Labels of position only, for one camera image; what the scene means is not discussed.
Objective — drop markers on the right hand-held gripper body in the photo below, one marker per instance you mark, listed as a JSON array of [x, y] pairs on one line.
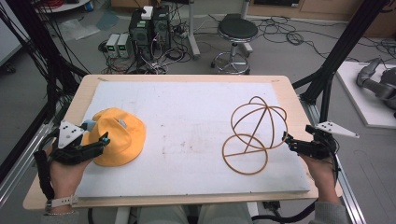
[[320, 146]]

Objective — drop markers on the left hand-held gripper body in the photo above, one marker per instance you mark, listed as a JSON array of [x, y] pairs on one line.
[[70, 152]]

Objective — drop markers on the yellow bucket hat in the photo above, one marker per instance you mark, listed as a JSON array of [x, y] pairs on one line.
[[123, 140]]

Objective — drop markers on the person's left hand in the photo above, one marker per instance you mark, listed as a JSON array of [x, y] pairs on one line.
[[65, 179]]

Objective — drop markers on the person's right hand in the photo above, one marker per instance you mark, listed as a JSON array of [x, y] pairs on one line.
[[323, 177]]

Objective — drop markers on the light wooden table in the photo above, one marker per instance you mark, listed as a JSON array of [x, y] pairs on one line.
[[297, 93]]

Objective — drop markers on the white wristwatch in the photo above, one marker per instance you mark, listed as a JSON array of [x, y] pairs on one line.
[[63, 201]]

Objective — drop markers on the white floor board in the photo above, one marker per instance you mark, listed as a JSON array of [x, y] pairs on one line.
[[358, 93]]

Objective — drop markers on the white foam board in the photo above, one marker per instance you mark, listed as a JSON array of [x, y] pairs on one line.
[[186, 124]]

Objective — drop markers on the grey bench power supply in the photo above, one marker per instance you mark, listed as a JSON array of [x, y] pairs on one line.
[[123, 46], [112, 45]]

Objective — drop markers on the grey headset device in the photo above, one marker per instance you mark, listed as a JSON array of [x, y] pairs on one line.
[[378, 85]]

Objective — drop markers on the black computer tower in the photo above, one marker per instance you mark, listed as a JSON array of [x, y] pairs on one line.
[[140, 34], [161, 28]]

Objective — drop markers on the black round stool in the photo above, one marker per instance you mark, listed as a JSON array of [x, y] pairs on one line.
[[237, 29]]

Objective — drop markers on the white box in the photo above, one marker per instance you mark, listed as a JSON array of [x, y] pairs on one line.
[[147, 12]]

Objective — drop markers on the black metal frame post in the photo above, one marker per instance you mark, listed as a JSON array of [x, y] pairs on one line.
[[339, 53], [37, 40]]

